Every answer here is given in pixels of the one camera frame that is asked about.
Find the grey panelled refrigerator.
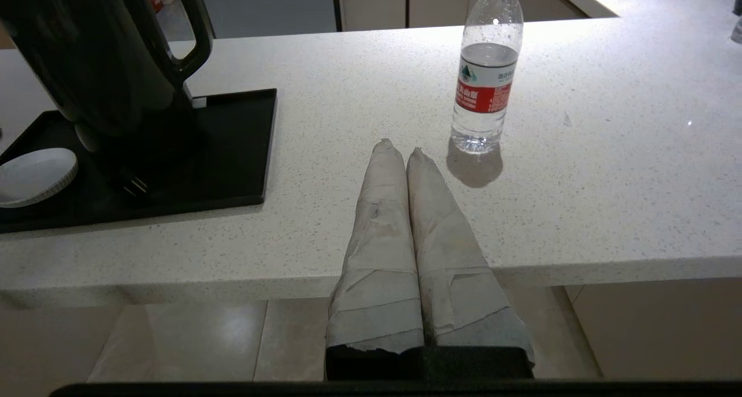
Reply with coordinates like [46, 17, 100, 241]
[196, 0, 341, 39]

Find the grey lower cabinet door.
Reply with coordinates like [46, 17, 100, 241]
[339, 0, 410, 32]
[408, 0, 476, 28]

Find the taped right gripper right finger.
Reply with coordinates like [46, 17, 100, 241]
[406, 147, 536, 380]

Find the grey counter drawer unit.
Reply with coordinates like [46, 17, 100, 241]
[518, 0, 590, 22]

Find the black electric kettle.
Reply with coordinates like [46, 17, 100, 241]
[0, 0, 214, 154]

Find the black rectangular serving tray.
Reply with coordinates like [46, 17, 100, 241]
[0, 88, 278, 234]

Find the white round saucer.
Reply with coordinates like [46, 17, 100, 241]
[0, 148, 79, 209]

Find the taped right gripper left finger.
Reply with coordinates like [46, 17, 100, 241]
[325, 139, 425, 381]

